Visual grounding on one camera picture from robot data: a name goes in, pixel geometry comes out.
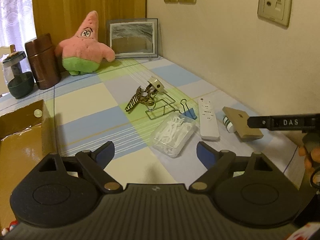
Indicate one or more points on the lilac lace curtain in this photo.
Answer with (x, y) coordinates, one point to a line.
(17, 23)

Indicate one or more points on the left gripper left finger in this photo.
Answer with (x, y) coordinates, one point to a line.
(93, 164)

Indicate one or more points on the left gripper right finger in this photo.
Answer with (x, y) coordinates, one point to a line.
(217, 164)

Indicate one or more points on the brown cylindrical canister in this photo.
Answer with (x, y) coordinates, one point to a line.
(42, 60)

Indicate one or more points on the white remote control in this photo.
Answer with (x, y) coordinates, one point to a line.
(209, 129)

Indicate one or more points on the blue binder clip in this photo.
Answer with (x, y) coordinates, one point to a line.
(188, 112)

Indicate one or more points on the red white package corner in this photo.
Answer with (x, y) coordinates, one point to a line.
(307, 232)

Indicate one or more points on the pink Patrick star plush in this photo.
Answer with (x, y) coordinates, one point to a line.
(83, 53)

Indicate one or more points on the zebra striped hair clip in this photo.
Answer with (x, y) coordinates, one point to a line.
(141, 96)

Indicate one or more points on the plaid pastel tablecloth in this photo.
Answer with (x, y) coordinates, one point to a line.
(126, 101)

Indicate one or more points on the framed sand picture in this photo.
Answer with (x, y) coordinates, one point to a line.
(133, 38)

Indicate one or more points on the small white green bottle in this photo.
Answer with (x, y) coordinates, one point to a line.
(229, 125)

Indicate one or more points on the clear box of floss picks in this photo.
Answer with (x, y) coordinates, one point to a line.
(172, 134)

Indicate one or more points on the wire metal stand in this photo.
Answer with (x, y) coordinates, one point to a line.
(164, 105)

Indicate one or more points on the yellow wood panel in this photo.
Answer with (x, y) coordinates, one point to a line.
(62, 18)

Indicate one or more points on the beige wall socket plate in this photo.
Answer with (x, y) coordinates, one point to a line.
(276, 11)

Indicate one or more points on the cream wooden chair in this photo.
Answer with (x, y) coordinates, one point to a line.
(6, 51)

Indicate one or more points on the red Doraemon toy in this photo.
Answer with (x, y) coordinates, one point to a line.
(11, 226)

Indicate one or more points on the tan square card box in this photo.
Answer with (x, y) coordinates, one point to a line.
(239, 120)

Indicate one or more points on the open cardboard box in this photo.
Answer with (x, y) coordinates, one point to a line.
(27, 135)

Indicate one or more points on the dark green glass humidifier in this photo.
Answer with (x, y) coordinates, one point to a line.
(20, 83)

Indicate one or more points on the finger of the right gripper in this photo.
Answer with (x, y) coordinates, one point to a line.
(260, 122)

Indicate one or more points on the person's right hand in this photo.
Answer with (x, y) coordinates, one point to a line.
(310, 159)

